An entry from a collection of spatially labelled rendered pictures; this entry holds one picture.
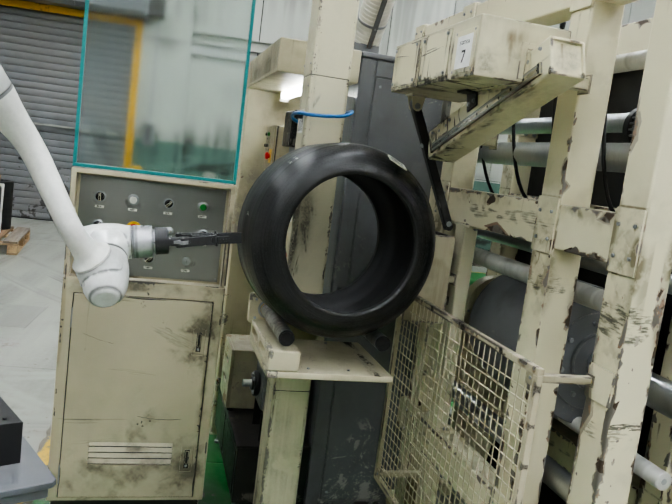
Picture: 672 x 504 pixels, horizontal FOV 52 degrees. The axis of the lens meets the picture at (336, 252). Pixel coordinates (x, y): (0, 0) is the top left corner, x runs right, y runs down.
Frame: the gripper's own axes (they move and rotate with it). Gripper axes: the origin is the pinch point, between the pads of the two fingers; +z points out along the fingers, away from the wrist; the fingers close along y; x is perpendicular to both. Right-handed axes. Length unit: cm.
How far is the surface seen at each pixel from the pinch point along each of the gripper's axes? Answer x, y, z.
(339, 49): -55, 25, 39
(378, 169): -18.8, -10.7, 40.3
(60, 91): -99, 914, -151
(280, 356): 31.6, -12.3, 11.8
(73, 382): 56, 52, -50
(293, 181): -16.1, -12.1, 16.2
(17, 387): 102, 190, -96
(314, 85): -44, 25, 30
